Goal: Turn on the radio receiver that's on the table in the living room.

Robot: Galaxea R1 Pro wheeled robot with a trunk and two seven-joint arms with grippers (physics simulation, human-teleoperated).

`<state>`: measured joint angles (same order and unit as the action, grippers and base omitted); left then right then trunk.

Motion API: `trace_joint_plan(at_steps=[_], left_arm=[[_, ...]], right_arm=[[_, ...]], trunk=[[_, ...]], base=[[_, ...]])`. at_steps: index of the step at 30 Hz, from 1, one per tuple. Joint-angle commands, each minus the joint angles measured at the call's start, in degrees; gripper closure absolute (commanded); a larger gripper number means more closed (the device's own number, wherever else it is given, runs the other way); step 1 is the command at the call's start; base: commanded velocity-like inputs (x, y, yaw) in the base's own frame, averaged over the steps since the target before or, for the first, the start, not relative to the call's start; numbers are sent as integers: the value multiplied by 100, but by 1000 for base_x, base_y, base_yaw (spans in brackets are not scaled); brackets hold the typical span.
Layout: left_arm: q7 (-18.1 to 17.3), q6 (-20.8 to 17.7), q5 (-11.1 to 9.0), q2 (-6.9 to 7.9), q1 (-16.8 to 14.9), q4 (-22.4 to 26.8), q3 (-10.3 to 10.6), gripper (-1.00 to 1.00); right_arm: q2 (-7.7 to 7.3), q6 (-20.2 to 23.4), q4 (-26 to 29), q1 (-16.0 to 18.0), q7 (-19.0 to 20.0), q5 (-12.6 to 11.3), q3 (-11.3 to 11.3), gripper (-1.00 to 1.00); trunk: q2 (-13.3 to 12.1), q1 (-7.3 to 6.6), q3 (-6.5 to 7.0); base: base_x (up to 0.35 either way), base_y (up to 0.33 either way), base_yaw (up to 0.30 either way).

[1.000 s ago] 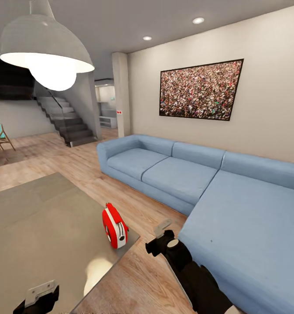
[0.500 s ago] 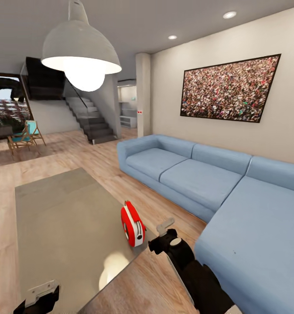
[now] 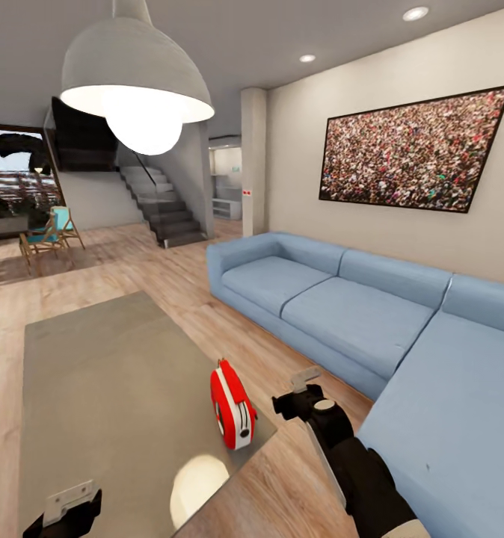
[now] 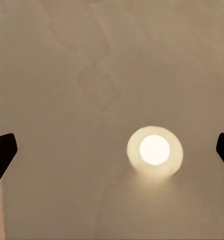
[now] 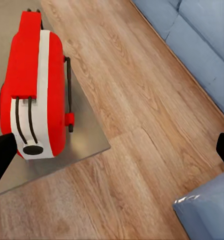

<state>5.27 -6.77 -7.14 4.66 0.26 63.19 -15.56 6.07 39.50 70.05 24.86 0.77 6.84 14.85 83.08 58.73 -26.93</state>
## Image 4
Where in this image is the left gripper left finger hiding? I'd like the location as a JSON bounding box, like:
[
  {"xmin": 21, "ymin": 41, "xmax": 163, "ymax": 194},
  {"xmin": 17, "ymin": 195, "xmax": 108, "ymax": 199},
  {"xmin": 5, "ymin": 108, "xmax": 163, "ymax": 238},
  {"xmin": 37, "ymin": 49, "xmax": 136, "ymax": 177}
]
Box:
[{"xmin": 0, "ymin": 133, "xmax": 17, "ymax": 180}]

